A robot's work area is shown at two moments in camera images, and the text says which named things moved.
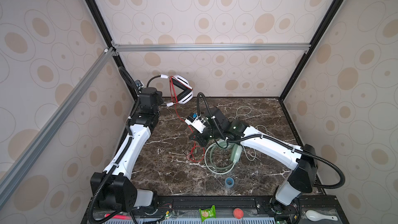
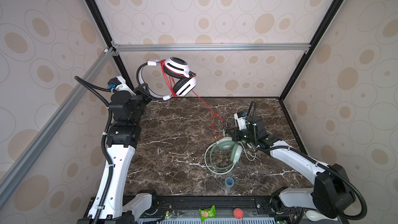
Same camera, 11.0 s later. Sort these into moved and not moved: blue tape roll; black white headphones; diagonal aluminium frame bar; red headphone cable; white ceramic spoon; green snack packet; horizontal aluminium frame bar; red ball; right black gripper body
Moved: red headphone cable; right black gripper body; black white headphones
Not moved: green snack packet; diagonal aluminium frame bar; horizontal aluminium frame bar; blue tape roll; white ceramic spoon; red ball
